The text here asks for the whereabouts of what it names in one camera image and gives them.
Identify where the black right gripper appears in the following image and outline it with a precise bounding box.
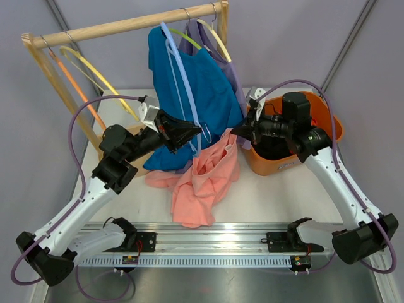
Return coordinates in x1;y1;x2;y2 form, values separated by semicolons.
232;105;294;145

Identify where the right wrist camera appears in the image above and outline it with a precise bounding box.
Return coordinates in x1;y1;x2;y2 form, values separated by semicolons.
245;86;269;117

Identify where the yellow clothes hanger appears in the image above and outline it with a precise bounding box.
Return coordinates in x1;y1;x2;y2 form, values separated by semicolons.
59;31;140;122

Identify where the wooden tray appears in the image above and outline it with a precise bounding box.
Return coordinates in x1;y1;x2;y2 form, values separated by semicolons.
99;124;161;177

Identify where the orange plastic basket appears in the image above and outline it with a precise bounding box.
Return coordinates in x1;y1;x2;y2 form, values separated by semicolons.
241;90;344;177

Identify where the light blue clothes hanger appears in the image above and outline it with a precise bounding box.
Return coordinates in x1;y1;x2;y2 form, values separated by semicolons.
160;22;212;143

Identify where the orange clothes hanger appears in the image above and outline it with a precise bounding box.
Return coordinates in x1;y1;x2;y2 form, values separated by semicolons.
40;35;106;131

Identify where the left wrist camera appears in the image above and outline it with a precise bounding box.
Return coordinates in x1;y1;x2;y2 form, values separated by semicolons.
138;95;160;133

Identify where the lavender t shirt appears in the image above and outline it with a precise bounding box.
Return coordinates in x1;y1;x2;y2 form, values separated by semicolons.
179;19;252;150

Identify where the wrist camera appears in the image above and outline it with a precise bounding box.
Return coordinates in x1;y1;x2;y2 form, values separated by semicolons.
245;86;269;117
138;95;160;133

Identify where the black t shirt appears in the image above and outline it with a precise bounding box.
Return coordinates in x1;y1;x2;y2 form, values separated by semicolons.
253;143;292;161

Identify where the blue t shirt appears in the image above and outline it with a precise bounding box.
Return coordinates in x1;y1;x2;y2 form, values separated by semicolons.
144;27;243;171

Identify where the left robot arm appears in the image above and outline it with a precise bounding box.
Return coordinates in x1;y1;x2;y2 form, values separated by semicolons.
16;109;201;287

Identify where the wooden clothes rack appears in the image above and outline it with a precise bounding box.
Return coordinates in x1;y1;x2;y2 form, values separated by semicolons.
21;0;230;162

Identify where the green clothes hanger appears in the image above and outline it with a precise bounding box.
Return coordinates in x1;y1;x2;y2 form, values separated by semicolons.
169;8;205;52

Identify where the pink t shirt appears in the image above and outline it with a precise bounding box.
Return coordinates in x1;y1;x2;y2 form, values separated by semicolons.
145;128;240;228

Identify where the cream clothes hanger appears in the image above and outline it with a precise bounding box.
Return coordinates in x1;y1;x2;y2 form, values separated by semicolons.
196;3;232;63

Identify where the aluminium mounting rail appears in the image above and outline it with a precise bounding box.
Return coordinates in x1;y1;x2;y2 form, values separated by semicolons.
80;223;333;271

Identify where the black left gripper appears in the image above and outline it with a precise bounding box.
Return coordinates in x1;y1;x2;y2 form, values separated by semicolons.
124;109;204;163

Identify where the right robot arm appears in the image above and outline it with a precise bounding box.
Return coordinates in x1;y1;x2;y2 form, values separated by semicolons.
232;88;399;264

